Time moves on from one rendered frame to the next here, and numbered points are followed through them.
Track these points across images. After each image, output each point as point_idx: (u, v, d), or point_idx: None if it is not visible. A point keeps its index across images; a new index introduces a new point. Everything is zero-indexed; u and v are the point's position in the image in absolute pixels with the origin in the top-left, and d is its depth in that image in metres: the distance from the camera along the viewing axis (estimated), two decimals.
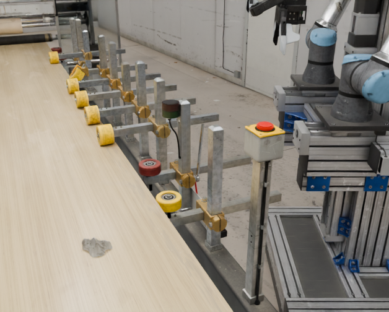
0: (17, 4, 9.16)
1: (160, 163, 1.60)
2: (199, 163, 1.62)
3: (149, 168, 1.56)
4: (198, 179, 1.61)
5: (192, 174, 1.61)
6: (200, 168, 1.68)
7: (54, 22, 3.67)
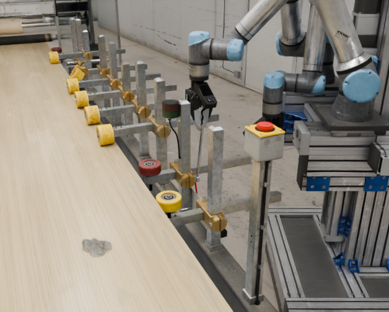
0: (17, 4, 9.16)
1: (160, 163, 1.60)
2: (199, 163, 1.62)
3: (149, 168, 1.56)
4: (198, 179, 1.61)
5: (192, 174, 1.61)
6: (200, 168, 1.68)
7: (54, 22, 3.67)
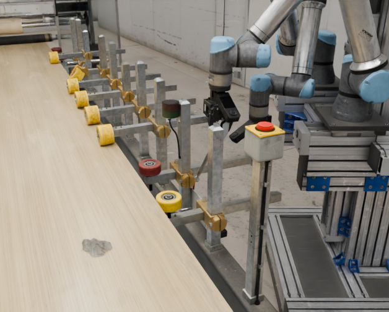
0: (17, 4, 9.16)
1: (160, 163, 1.60)
2: (202, 168, 1.59)
3: (149, 168, 1.56)
4: (197, 181, 1.62)
5: (192, 174, 1.61)
6: (200, 168, 1.68)
7: (54, 22, 3.67)
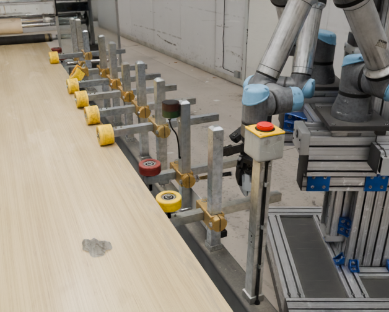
0: (17, 4, 9.16)
1: (160, 163, 1.60)
2: (205, 179, 1.58)
3: (149, 168, 1.56)
4: (197, 182, 1.62)
5: (192, 174, 1.61)
6: (200, 168, 1.68)
7: (54, 22, 3.67)
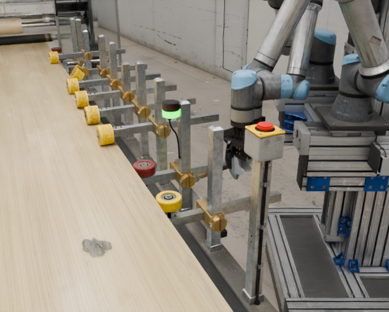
0: (17, 4, 9.16)
1: (154, 164, 1.59)
2: (205, 177, 1.58)
3: (144, 169, 1.56)
4: (197, 182, 1.62)
5: (192, 174, 1.61)
6: (194, 169, 1.67)
7: (54, 22, 3.67)
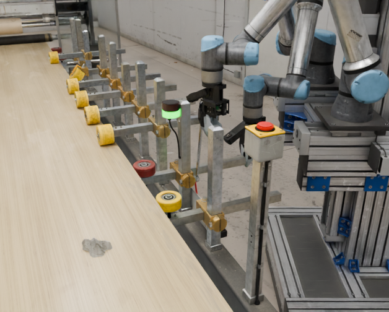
0: (17, 4, 9.16)
1: (154, 164, 1.59)
2: (198, 163, 1.62)
3: (144, 169, 1.56)
4: (197, 179, 1.61)
5: (192, 174, 1.61)
6: (194, 169, 1.67)
7: (54, 22, 3.67)
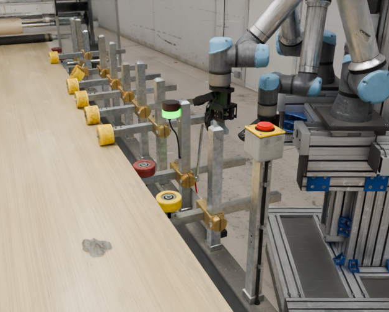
0: (17, 4, 9.16)
1: (154, 164, 1.59)
2: (198, 163, 1.62)
3: (144, 169, 1.56)
4: (197, 179, 1.61)
5: (192, 174, 1.61)
6: (194, 169, 1.67)
7: (54, 22, 3.67)
